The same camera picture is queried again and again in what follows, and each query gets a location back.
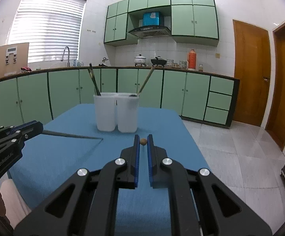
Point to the light wooden chopstick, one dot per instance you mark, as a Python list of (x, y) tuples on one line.
[(143, 141), (145, 81)]

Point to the white plastic utensil holder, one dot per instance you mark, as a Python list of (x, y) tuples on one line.
[(116, 111)]

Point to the white window blinds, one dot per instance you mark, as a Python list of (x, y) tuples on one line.
[(51, 27)]

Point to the black wok on stove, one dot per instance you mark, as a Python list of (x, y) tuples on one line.
[(158, 61)]

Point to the black range hood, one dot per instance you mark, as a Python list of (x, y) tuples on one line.
[(150, 31)]

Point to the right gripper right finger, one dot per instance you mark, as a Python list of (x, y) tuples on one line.
[(200, 204)]

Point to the white cooking pot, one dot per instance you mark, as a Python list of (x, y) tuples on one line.
[(140, 60)]

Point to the green kitchen cabinets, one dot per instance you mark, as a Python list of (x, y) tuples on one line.
[(190, 21), (45, 94)]

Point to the small glass jar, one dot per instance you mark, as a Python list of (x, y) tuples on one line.
[(200, 67)]

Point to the cardboard box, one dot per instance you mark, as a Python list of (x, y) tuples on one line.
[(13, 58)]

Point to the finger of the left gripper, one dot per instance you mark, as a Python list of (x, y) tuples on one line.
[(27, 127), (19, 136)]

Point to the green lower kitchen cabinets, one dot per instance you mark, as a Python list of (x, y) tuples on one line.
[(45, 94)]

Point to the black chopstick gold band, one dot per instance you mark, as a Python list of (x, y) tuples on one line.
[(93, 82), (94, 79)]

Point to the orange thermos flask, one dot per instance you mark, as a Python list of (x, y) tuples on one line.
[(191, 59)]

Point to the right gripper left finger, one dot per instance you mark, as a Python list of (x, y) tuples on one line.
[(86, 203)]

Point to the green upper kitchen cabinets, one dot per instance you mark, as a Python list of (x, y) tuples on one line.
[(190, 21)]

